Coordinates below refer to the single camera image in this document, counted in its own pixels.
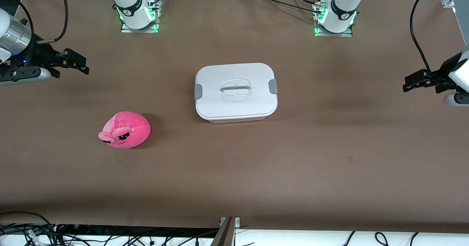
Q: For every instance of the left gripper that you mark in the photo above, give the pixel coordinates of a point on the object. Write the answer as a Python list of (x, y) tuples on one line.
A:
[(440, 76)]

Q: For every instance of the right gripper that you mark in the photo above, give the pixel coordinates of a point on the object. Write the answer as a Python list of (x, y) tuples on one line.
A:
[(41, 55)]

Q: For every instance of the pink plush toy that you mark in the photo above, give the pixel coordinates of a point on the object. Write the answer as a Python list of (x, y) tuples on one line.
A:
[(126, 130)]

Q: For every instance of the white box lid grey clips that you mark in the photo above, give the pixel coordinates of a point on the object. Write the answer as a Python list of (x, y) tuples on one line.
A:
[(236, 90)]

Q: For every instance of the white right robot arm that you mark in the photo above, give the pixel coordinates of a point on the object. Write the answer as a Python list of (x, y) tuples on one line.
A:
[(128, 4)]

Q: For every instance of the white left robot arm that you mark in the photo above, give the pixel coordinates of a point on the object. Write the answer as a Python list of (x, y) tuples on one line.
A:
[(342, 4)]

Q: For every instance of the pink translucent plastic box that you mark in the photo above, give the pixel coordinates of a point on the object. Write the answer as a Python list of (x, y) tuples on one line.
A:
[(236, 120)]

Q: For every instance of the brown table cover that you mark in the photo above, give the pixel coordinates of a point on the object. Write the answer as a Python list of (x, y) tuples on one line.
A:
[(234, 172)]

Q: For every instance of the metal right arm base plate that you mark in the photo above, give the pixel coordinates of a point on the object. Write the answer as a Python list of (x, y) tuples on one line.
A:
[(146, 29)]

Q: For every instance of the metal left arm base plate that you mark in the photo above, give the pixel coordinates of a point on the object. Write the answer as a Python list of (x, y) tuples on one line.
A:
[(333, 34)]

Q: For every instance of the aluminium profile post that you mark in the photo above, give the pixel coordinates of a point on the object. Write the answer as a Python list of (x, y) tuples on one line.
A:
[(224, 233)]

